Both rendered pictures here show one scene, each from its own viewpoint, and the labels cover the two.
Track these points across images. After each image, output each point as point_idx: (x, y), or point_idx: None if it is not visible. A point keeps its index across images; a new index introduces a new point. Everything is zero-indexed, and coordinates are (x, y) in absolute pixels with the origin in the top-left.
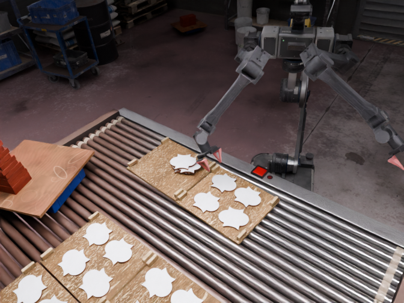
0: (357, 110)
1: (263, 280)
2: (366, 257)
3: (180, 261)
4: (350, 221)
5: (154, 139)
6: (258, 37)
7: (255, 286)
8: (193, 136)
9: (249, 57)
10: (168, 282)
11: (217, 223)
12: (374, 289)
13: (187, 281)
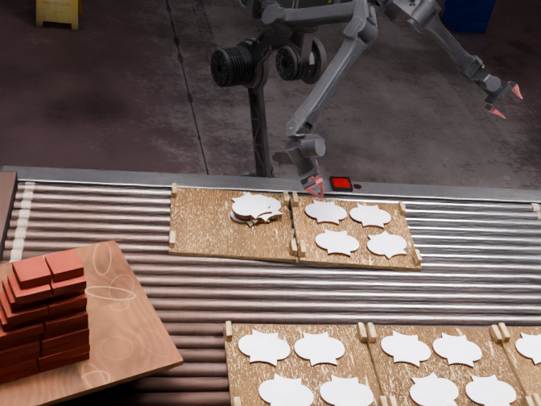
0: (458, 60)
1: (476, 292)
2: (521, 224)
3: (388, 321)
4: (476, 198)
5: (146, 196)
6: None
7: (479, 299)
8: (291, 151)
9: (359, 14)
10: (415, 341)
11: (377, 260)
12: None
13: (427, 330)
